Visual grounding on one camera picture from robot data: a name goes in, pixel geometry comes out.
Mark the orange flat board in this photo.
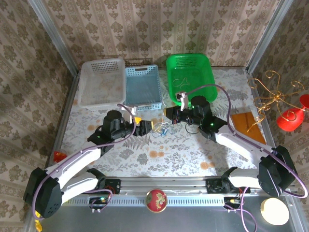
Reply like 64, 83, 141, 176
230, 111, 267, 145

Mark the green plastic basket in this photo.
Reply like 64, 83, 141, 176
166, 53, 218, 106

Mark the black left connector box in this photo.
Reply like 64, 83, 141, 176
88, 196, 109, 210

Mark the floral tablecloth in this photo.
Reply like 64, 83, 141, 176
54, 67, 278, 177

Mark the white plastic basket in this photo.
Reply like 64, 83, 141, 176
77, 58, 127, 109

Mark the yellow green cable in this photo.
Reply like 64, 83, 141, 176
153, 122, 169, 137

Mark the red gold patterned ball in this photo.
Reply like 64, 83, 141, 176
145, 188, 168, 213

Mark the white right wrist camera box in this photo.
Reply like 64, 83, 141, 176
175, 91, 192, 110

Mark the black right connector box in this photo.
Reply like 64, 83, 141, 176
223, 196, 243, 210

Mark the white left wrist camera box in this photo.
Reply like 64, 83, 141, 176
120, 104, 139, 116

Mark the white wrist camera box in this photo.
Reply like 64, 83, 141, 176
175, 91, 192, 110
120, 104, 139, 116

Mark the thin black wire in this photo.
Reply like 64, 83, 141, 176
184, 121, 202, 134

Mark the gold wire ornament stand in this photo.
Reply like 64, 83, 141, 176
247, 70, 307, 133

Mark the grey slotted cable duct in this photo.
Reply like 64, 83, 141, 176
69, 196, 225, 206

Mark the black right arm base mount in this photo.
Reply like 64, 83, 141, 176
206, 177, 252, 195

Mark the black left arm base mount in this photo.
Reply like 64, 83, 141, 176
78, 178, 121, 195

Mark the large red hanging ornament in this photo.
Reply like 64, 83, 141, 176
276, 108, 305, 132

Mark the black connector box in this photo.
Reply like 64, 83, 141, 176
223, 196, 243, 210
88, 196, 109, 210

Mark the red item in clear cup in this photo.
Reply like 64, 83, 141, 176
52, 150, 68, 165

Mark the cream round disc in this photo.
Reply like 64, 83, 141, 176
260, 197, 290, 226

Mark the aluminium frame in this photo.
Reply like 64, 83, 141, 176
24, 0, 302, 232

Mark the small red hanging ornament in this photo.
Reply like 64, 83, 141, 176
300, 94, 309, 111

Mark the light blue plastic basket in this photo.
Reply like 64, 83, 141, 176
123, 64, 163, 111

